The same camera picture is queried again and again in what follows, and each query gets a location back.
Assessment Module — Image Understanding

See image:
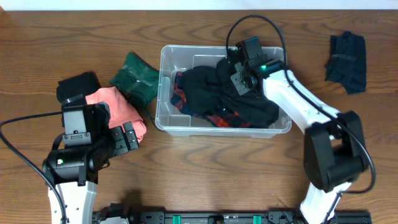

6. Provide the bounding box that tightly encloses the black garment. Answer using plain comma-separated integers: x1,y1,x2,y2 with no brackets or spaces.
56,72,101,106
182,58,279,129

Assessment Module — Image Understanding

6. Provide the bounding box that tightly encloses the dark navy garment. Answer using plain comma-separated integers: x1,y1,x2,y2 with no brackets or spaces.
325,31,367,95

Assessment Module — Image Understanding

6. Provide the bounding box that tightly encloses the clear plastic storage container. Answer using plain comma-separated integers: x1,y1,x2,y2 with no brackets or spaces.
155,45,292,138

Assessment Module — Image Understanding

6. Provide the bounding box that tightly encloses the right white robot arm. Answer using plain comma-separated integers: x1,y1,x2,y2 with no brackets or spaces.
226,37,374,223

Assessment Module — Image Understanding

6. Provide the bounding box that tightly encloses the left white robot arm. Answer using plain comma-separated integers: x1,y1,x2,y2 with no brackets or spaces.
42,102,139,223

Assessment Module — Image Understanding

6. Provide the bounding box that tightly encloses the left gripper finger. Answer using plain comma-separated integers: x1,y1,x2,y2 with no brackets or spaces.
109,126,128,156
123,121,139,150

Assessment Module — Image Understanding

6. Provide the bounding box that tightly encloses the red navy plaid shirt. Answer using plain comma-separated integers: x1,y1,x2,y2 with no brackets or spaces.
170,72,254,128

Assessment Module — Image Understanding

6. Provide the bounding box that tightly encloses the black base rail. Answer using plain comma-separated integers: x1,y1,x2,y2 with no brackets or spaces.
93,202,373,224

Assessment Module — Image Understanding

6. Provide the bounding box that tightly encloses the dark green folded garment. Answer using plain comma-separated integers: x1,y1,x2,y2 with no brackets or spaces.
109,52,159,108

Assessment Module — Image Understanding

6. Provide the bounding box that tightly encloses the salmon pink garment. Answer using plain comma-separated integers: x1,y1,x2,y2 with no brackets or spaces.
85,86,147,143

